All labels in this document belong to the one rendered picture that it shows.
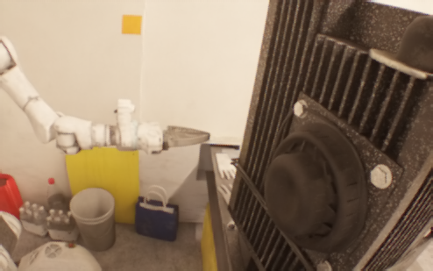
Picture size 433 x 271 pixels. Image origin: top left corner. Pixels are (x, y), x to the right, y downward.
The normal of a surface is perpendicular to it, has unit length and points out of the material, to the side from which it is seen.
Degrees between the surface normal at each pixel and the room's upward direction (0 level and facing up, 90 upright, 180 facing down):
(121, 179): 87
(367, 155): 90
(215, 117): 90
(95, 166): 87
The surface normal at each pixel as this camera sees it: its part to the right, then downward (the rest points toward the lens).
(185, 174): 0.11, 0.51
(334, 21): 0.33, 0.51
